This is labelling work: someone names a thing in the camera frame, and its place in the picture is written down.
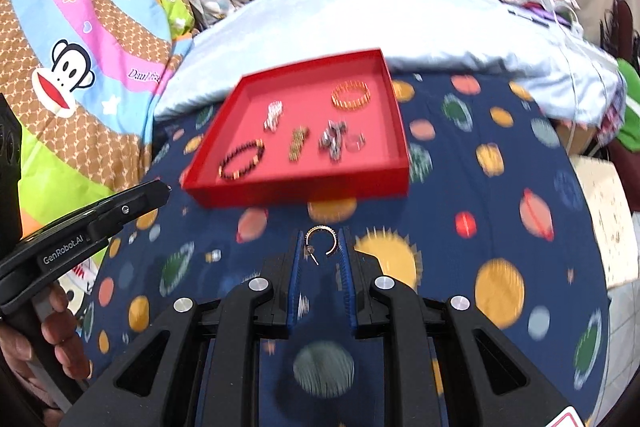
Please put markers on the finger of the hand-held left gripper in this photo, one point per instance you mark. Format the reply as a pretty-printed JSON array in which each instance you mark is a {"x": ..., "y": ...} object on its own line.
[{"x": 135, "y": 204}]

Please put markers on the dark red chair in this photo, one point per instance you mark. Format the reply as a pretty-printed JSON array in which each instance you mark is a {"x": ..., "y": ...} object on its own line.
[{"x": 627, "y": 27}]

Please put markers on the white pillow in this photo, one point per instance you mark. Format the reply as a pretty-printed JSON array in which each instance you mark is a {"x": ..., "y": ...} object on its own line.
[{"x": 375, "y": 12}]

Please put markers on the navy planet print bedsheet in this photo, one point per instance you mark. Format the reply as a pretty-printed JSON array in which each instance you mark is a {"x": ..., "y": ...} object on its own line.
[{"x": 500, "y": 207}]

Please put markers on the silver wristwatch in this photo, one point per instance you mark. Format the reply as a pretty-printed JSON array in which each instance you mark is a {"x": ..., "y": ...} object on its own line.
[{"x": 334, "y": 139}]

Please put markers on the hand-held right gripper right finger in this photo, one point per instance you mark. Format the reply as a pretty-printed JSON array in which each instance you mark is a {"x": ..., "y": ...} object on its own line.
[{"x": 347, "y": 287}]

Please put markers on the white side table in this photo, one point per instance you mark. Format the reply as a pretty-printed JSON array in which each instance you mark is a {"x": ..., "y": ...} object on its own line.
[{"x": 607, "y": 217}]

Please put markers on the green garment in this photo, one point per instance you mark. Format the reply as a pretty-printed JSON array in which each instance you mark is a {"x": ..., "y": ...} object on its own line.
[{"x": 631, "y": 107}]

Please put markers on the cartoon monkey blanket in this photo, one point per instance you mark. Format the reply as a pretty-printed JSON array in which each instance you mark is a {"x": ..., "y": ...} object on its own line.
[{"x": 100, "y": 22}]

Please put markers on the red shallow box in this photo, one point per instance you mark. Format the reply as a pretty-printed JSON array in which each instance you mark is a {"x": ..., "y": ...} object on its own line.
[{"x": 310, "y": 167}]

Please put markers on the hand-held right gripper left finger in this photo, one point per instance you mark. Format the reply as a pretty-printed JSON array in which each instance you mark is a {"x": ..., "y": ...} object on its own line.
[{"x": 296, "y": 287}]

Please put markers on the gold wristwatch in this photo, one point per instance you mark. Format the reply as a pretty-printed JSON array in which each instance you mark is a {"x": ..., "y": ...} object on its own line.
[{"x": 298, "y": 143}]

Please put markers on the person's left hand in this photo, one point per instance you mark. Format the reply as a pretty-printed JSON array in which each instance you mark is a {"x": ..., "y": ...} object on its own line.
[{"x": 70, "y": 342}]

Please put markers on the purple flat item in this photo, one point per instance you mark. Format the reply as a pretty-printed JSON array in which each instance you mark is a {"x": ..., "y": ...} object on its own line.
[{"x": 542, "y": 14}]

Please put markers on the small hoop earring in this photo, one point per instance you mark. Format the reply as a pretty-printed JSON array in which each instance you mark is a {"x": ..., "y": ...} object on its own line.
[{"x": 331, "y": 239}]

